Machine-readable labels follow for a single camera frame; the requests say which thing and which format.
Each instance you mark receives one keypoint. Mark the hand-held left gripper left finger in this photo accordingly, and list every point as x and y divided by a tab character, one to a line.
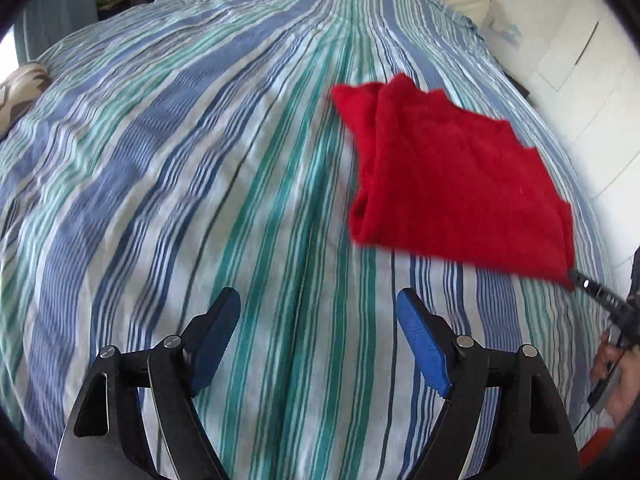
215	340

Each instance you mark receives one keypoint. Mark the blue green striped bed sheet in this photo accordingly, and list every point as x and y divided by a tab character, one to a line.
200	160

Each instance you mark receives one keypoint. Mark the teal curtain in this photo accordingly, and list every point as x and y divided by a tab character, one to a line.
50	22

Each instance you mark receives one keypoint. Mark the red sweater with white print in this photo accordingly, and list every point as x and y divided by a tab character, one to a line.
450	185

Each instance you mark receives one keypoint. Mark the person's right hand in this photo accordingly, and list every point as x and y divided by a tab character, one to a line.
627	385

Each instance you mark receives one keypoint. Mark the beige patterned pillow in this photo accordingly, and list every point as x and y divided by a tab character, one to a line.
22	90

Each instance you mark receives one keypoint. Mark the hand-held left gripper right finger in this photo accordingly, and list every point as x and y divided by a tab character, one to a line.
422	345

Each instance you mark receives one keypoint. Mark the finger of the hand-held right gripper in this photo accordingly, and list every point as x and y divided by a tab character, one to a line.
595	292

